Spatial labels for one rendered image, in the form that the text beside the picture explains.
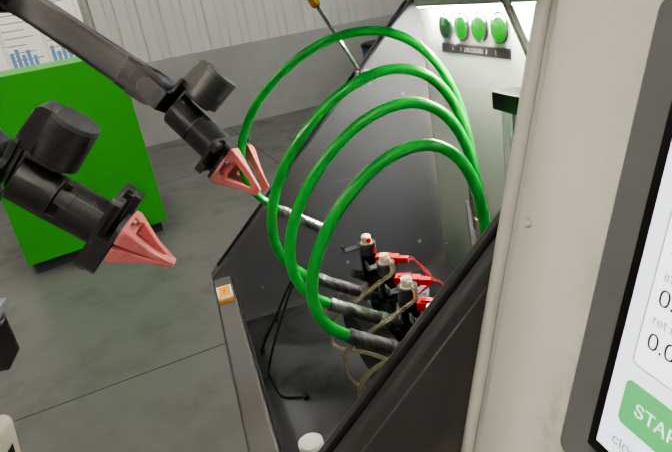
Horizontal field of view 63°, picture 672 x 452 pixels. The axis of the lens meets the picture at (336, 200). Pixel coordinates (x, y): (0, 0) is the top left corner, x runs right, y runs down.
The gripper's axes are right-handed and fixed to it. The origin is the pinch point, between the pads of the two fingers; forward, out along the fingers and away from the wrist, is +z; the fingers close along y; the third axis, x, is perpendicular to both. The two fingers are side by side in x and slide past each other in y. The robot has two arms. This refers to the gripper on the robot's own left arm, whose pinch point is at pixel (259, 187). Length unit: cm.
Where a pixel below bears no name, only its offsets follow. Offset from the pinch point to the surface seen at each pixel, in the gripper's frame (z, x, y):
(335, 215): 15.7, -16.3, -25.9
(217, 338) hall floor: -8, 140, 136
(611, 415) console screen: 42, -26, -41
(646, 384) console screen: 40, -29, -43
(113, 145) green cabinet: -161, 162, 227
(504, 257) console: 30.8, -25.7, -27.6
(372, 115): 10.2, -25.1, -16.4
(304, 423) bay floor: 31.6, 22.9, -5.4
